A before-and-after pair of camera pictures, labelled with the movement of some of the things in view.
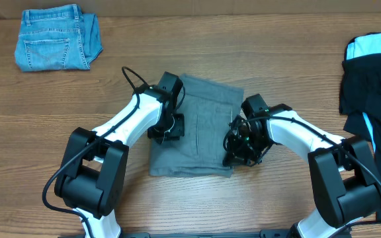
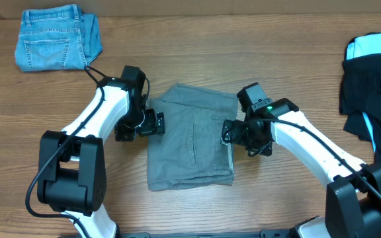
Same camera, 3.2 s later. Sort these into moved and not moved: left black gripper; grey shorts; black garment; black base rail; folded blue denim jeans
Moved: left black gripper; grey shorts
Not moved: black base rail; black garment; folded blue denim jeans
